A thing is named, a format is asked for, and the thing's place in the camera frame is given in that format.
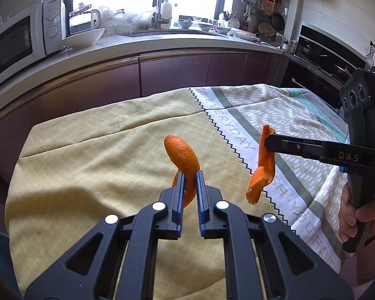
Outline white vertical pipe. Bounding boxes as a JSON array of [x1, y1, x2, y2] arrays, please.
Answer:
[[281, 0, 301, 43]]

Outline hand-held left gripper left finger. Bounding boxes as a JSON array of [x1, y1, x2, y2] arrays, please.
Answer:
[[24, 171, 186, 300]]

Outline steel kitchen faucet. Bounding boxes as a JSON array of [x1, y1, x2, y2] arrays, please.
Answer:
[[151, 0, 172, 30]]

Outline blue plastic bin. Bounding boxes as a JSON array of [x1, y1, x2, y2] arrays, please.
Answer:
[[0, 231, 23, 300]]

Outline curved orange peel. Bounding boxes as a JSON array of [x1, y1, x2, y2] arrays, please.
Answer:
[[164, 135, 201, 208]]

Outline white utensil holder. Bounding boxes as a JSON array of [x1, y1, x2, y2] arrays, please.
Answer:
[[220, 11, 241, 29]]

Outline long orange peel strip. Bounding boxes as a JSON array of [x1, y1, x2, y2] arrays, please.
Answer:
[[245, 125, 277, 205]]

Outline clear plastic bags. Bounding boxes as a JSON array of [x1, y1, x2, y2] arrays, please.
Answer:
[[98, 4, 155, 35]]

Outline white plate with food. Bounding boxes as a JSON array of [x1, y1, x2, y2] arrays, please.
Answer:
[[231, 28, 260, 41]]

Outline white soap bottle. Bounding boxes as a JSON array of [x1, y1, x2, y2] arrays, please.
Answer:
[[160, 0, 173, 23]]

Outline glass electric kettle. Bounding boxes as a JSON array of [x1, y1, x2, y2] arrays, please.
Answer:
[[69, 2, 102, 36]]

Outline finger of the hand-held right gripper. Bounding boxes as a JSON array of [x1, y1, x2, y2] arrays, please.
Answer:
[[264, 134, 325, 163]]

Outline yellow and grey printed tablecloth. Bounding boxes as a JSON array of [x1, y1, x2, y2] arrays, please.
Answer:
[[4, 83, 352, 300]]

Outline black built-in oven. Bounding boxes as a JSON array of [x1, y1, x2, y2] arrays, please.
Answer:
[[281, 22, 374, 113]]

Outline white microwave oven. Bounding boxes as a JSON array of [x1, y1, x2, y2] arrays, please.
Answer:
[[0, 0, 66, 83]]

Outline hanging black frying pan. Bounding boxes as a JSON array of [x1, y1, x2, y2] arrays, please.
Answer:
[[271, 12, 286, 32]]

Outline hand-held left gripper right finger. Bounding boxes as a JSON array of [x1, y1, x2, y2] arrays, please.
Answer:
[[195, 170, 354, 300]]

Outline brown kitchen base cabinet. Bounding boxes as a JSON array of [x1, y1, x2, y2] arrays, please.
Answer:
[[0, 31, 290, 183]]

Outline large white bowl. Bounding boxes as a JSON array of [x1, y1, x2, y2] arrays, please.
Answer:
[[62, 27, 105, 50]]

